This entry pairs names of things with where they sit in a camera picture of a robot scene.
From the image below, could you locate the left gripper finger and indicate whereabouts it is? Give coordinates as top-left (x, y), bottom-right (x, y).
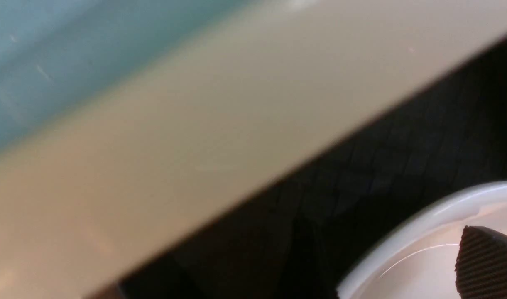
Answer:
top-left (455, 226), bottom-right (507, 299)

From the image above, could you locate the blue plastic bin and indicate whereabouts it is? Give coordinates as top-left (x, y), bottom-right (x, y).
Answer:
top-left (0, 0), bottom-right (246, 151)

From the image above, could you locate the small white bowl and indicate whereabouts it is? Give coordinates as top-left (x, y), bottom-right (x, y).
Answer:
top-left (337, 181), bottom-right (507, 299)

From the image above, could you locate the black serving tray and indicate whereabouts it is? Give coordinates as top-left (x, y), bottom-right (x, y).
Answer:
top-left (118, 38), bottom-right (507, 299)

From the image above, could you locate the large white plastic bin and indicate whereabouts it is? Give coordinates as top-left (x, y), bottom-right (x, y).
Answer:
top-left (0, 0), bottom-right (507, 299)

